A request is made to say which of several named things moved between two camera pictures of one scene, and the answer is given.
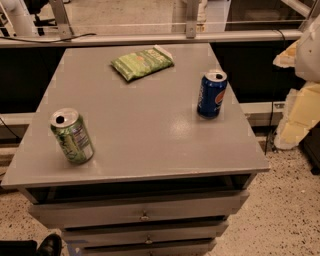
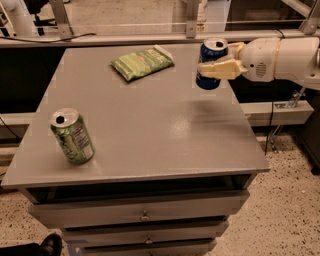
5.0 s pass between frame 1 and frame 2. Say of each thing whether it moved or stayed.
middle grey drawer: stayed
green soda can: stayed
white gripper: moved
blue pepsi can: moved
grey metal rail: stayed
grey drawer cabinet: stayed
